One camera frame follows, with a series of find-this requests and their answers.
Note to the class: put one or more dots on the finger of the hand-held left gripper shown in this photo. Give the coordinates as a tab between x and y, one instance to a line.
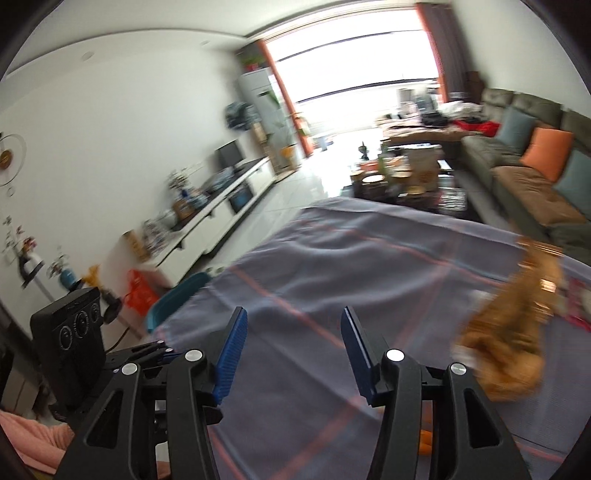
147	353

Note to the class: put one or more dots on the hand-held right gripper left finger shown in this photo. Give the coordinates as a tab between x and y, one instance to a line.
231	355

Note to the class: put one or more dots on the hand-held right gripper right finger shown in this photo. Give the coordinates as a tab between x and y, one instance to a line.
358	357

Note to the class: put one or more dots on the gold foil wrapper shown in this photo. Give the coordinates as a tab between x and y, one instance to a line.
508	332

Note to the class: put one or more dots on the person's left forearm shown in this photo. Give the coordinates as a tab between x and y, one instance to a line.
32	438

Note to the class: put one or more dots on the black round lamp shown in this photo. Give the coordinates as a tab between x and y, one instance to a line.
113	309

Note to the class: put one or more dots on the orange plastic bag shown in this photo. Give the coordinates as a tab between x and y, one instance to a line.
141	293

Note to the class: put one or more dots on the teal plastic chair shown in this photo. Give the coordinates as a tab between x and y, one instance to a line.
178	297

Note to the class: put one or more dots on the blue vase with plant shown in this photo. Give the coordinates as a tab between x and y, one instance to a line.
69	280

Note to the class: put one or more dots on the dark vase with yellow flowers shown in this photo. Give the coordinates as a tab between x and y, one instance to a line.
97	281

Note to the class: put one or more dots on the grey plaid blanket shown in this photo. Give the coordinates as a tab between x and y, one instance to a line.
369	277

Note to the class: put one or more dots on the white vase with red flowers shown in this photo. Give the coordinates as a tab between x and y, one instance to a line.
30	265

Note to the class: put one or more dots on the yellow box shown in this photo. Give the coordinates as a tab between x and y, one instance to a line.
136	244

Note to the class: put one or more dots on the clear model ship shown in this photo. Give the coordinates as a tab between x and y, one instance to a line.
158	235

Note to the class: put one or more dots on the white tv cabinet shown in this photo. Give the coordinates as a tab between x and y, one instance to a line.
217	221

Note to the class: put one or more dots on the dark vase with branches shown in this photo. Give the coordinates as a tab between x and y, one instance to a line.
179	184

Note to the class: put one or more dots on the clear plastic bag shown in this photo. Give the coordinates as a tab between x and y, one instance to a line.
219	181

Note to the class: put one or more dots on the coffee table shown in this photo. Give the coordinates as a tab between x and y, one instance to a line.
452	198

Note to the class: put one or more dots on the green bottle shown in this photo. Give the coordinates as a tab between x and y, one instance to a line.
384	161

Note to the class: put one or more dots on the brown paper bag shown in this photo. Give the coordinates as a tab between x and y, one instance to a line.
425	168

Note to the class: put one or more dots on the black monitor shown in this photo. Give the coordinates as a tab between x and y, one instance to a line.
229	154

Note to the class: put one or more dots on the tall plant in yellow pot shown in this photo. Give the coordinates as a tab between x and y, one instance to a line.
287	154

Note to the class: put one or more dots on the green sofa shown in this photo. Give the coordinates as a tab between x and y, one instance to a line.
508	194

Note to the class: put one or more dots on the brown ottoman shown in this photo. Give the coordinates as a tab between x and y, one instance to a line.
422	134

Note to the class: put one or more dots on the covered floor fan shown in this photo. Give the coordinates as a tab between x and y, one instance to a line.
240	115

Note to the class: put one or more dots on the brown seat cover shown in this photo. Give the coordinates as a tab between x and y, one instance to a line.
535	194

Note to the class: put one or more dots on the white standing air conditioner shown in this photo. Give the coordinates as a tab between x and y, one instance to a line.
265	115

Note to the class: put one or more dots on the orange and grey curtain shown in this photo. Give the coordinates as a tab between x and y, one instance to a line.
441	46
284	101

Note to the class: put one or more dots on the blue-grey cushion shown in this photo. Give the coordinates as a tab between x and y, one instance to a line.
577	177
516	131

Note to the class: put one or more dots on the orange cushion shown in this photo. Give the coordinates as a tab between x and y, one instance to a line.
547	154

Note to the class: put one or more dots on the large window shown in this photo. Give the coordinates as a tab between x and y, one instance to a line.
355	69

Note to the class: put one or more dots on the dark wooden cabinet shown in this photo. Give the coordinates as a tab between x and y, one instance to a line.
474	84

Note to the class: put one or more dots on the small potted plant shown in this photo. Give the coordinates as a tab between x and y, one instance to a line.
250	57

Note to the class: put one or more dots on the round wall clock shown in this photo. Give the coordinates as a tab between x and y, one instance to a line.
7	159

